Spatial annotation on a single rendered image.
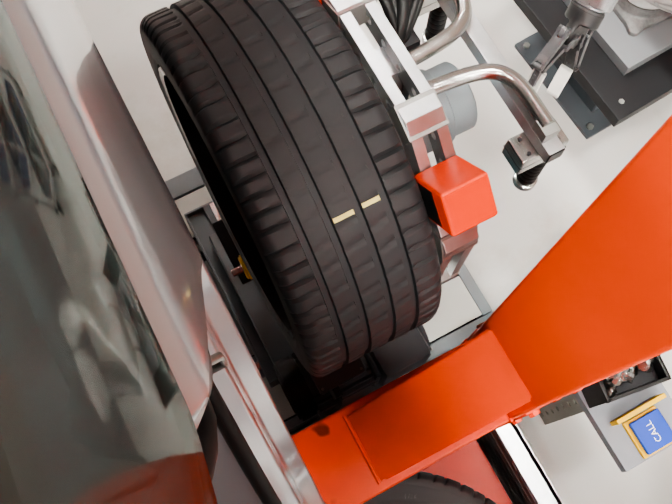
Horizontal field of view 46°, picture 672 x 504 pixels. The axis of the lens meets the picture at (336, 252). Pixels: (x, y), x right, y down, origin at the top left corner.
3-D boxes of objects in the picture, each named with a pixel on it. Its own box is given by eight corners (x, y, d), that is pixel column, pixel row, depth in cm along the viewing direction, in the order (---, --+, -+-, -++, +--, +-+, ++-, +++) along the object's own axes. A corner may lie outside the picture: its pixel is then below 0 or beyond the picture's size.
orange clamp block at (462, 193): (411, 175, 112) (439, 195, 104) (458, 152, 113) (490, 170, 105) (424, 216, 115) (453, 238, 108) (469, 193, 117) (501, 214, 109)
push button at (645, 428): (625, 424, 162) (629, 423, 160) (653, 408, 163) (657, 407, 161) (645, 455, 160) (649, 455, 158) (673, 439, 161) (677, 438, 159)
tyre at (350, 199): (100, -68, 105) (328, 374, 96) (258, -132, 109) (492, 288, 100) (166, 111, 170) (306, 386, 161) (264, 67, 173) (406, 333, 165)
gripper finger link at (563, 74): (561, 63, 173) (562, 63, 174) (545, 91, 177) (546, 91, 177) (572, 70, 172) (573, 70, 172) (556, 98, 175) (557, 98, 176)
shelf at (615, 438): (511, 294, 174) (514, 291, 171) (575, 260, 176) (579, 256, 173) (621, 472, 162) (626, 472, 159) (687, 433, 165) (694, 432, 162)
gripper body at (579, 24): (583, -3, 165) (560, 37, 170) (566, -4, 158) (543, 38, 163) (613, 13, 162) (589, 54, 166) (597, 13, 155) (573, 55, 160)
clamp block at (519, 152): (500, 151, 131) (507, 137, 126) (545, 129, 133) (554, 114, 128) (516, 176, 130) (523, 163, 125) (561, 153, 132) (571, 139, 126)
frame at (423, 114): (291, 97, 170) (278, -81, 118) (318, 84, 171) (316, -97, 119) (416, 313, 156) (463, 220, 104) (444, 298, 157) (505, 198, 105)
